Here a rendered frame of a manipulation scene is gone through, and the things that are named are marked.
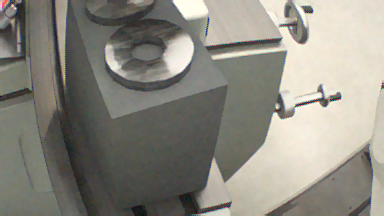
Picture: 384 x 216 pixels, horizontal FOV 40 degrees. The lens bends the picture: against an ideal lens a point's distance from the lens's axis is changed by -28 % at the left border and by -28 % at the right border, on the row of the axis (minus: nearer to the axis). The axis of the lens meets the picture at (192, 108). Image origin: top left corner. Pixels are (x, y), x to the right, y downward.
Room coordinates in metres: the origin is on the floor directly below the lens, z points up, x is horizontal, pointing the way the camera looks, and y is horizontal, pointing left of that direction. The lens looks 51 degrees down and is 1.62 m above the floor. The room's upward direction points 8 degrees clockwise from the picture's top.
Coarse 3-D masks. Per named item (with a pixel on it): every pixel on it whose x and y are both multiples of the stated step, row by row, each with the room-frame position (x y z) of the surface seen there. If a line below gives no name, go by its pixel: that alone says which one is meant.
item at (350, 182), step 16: (368, 144) 0.81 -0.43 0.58; (352, 160) 0.75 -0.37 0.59; (368, 160) 0.75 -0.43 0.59; (336, 176) 0.70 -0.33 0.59; (352, 176) 0.70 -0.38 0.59; (368, 176) 0.70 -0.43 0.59; (304, 192) 0.66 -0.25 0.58; (320, 192) 0.66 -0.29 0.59; (336, 192) 0.66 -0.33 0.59; (352, 192) 0.66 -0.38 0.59; (368, 192) 0.66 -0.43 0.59; (288, 208) 0.61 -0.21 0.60; (304, 208) 0.62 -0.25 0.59; (320, 208) 0.62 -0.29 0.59; (336, 208) 0.61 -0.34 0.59; (352, 208) 0.61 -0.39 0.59; (368, 208) 0.62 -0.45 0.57
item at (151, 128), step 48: (96, 0) 0.53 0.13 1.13; (144, 0) 0.54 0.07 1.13; (96, 48) 0.47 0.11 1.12; (144, 48) 0.47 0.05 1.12; (192, 48) 0.47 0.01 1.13; (96, 96) 0.42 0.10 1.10; (144, 96) 0.41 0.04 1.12; (192, 96) 0.42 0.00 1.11; (96, 144) 0.43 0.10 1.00; (144, 144) 0.40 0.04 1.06; (192, 144) 0.42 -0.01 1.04; (144, 192) 0.40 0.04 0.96
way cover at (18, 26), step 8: (0, 0) 0.83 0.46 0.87; (16, 16) 0.79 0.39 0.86; (16, 24) 0.76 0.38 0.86; (8, 32) 0.73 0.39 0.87; (16, 32) 0.74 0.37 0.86; (0, 40) 0.70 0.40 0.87; (8, 40) 0.71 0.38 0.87; (16, 40) 0.71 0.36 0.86; (8, 48) 0.69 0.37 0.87; (16, 48) 0.69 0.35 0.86; (0, 56) 0.66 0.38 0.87; (8, 56) 0.66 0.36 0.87; (16, 56) 0.67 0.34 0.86
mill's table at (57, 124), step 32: (32, 0) 0.76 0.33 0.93; (64, 0) 0.76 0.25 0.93; (32, 32) 0.67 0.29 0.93; (64, 32) 0.67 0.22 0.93; (32, 64) 0.60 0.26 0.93; (64, 64) 0.60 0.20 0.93; (64, 96) 0.56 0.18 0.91; (64, 128) 0.50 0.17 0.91; (64, 160) 0.44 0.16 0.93; (64, 192) 0.38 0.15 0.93; (96, 192) 0.40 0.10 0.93; (192, 192) 0.43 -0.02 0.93; (224, 192) 0.43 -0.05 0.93
